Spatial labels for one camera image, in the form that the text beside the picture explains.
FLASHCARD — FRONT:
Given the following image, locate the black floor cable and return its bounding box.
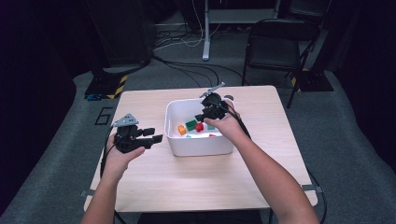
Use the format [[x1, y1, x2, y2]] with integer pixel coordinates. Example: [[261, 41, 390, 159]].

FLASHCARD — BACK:
[[151, 55, 220, 88], [174, 62, 248, 87]]

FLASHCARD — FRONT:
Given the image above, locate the white plastic bin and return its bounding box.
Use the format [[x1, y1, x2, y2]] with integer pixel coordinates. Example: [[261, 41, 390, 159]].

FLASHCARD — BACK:
[[163, 97, 236, 157]]

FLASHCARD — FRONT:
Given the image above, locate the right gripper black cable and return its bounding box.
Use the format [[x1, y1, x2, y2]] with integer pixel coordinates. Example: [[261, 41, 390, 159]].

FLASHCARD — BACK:
[[214, 100, 328, 224]]

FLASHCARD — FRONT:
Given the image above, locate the black curtain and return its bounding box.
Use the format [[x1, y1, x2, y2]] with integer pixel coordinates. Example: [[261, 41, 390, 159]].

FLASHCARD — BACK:
[[0, 0, 78, 216], [323, 0, 396, 169]]

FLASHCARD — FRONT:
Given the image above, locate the person's right hand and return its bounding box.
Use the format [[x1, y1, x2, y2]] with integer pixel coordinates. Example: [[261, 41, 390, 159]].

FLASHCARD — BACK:
[[204, 98, 250, 145]]

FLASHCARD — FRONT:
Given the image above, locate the person's left hand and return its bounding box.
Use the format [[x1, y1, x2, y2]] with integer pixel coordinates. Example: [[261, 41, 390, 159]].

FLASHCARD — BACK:
[[104, 135, 147, 183]]

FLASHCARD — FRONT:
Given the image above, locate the black yellow-striped stand base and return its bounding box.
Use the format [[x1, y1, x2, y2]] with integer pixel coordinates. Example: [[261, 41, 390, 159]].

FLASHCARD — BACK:
[[84, 69, 129, 101], [290, 68, 334, 92]]

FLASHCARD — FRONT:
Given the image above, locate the white floor cable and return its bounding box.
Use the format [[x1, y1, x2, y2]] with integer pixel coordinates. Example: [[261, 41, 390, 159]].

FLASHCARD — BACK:
[[153, 0, 222, 50]]

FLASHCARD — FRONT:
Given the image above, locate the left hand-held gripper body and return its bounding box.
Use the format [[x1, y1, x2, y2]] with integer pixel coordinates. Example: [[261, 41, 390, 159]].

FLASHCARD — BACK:
[[111, 113, 148, 154]]

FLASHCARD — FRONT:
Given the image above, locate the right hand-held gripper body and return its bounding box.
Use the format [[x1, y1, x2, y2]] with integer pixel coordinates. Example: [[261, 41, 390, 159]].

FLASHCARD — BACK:
[[199, 81, 232, 120]]

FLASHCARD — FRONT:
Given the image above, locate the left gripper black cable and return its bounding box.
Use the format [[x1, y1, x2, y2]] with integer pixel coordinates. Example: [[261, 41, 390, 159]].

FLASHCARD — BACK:
[[99, 125, 127, 224]]

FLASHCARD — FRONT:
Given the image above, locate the black folding chair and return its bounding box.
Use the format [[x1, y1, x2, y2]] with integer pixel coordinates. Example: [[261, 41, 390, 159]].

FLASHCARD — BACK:
[[242, 18, 321, 110]]

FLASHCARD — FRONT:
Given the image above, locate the white desk frame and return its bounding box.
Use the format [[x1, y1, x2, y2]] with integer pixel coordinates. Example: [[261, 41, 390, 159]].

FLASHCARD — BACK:
[[202, 0, 283, 62]]

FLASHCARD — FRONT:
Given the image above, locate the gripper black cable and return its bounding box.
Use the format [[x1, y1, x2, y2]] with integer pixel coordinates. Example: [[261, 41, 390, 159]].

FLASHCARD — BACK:
[[99, 125, 127, 224], [214, 100, 328, 224]]

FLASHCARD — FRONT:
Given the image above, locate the large black case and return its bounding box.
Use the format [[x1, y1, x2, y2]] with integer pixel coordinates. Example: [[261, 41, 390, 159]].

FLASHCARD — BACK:
[[83, 0, 157, 74]]

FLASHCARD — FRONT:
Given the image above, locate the grey table clip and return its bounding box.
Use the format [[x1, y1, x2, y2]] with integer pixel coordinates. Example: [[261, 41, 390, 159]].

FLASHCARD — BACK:
[[301, 183, 324, 194], [79, 189, 101, 198]]

